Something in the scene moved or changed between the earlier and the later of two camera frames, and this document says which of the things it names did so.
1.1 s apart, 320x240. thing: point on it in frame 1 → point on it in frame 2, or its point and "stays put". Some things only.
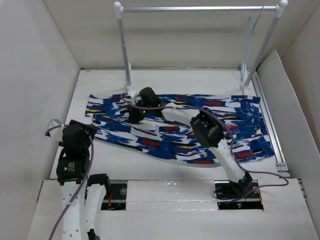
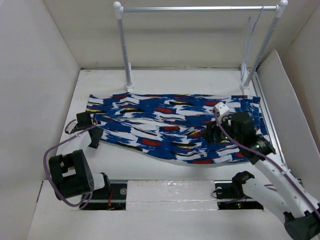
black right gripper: (134, 117) → (211, 128)
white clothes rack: (279, 8) stays put
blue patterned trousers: (247, 134) stays put
